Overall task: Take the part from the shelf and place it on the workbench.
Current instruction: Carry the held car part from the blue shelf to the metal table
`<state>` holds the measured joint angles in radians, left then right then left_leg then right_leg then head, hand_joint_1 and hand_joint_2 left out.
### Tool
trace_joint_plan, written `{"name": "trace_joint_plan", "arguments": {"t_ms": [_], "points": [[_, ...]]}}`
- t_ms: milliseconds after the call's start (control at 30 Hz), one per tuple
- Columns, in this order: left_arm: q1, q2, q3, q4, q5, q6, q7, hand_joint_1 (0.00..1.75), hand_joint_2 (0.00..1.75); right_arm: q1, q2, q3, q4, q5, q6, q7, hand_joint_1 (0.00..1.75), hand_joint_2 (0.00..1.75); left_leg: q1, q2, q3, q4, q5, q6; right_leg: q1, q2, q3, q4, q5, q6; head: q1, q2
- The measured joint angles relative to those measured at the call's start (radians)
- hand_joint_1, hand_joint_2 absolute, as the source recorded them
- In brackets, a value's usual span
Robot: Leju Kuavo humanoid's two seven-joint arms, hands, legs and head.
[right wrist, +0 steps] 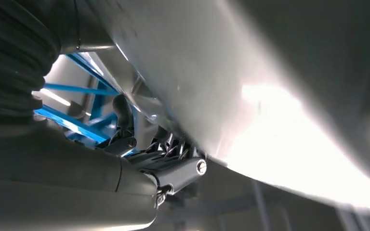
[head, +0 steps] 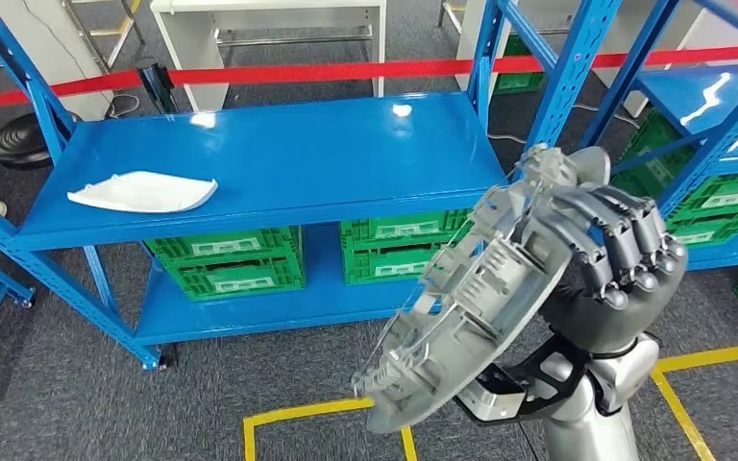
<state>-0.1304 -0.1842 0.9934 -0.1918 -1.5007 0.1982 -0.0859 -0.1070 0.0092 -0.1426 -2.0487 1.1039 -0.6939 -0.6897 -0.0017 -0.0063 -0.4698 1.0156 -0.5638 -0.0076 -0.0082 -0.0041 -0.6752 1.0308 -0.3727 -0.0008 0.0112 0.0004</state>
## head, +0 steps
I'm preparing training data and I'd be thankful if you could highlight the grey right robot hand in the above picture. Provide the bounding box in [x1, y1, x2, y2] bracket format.
[534, 184, 690, 357]

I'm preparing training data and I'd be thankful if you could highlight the black stanchion post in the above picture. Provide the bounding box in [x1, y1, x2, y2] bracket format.
[136, 58, 180, 116]

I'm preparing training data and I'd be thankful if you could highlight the red barrier belt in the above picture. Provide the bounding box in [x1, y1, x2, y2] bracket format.
[0, 44, 738, 114]

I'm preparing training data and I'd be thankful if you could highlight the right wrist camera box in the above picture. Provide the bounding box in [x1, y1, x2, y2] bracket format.
[455, 337, 590, 425]

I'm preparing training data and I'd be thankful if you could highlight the white curved trim part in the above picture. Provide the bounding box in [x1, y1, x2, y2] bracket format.
[66, 170, 219, 214]

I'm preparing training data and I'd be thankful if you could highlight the black round ribbed base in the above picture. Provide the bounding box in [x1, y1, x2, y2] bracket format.
[0, 112, 81, 171]

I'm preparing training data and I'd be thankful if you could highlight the yellow floor tape marking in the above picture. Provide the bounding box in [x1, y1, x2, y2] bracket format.
[242, 397, 418, 461]
[650, 342, 738, 461]

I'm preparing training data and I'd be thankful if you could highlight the white floor cable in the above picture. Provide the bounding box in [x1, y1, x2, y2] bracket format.
[486, 101, 625, 146]

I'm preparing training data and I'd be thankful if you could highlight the grey wheel cover hubcap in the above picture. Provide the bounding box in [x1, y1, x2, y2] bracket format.
[351, 143, 612, 436]

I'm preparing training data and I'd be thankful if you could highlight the white cabinet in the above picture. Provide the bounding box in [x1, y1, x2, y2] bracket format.
[0, 0, 115, 122]

